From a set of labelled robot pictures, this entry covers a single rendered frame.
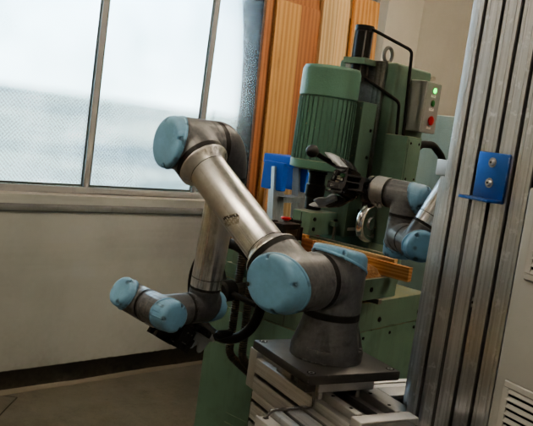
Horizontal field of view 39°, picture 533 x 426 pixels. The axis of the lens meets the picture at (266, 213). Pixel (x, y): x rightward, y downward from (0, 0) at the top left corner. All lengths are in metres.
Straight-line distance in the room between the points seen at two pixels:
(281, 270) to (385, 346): 1.07
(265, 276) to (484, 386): 0.44
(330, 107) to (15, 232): 1.57
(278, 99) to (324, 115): 1.65
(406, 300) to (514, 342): 1.16
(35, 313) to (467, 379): 2.29
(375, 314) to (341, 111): 0.62
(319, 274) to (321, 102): 0.88
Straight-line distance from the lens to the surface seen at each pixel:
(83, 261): 3.43
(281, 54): 3.84
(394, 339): 2.43
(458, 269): 1.46
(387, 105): 2.37
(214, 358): 2.37
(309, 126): 2.20
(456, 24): 4.83
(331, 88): 2.19
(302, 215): 2.25
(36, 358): 3.46
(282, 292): 1.37
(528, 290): 1.28
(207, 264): 1.76
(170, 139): 1.61
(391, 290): 2.16
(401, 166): 2.32
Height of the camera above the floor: 1.27
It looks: 6 degrees down
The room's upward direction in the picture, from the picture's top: 8 degrees clockwise
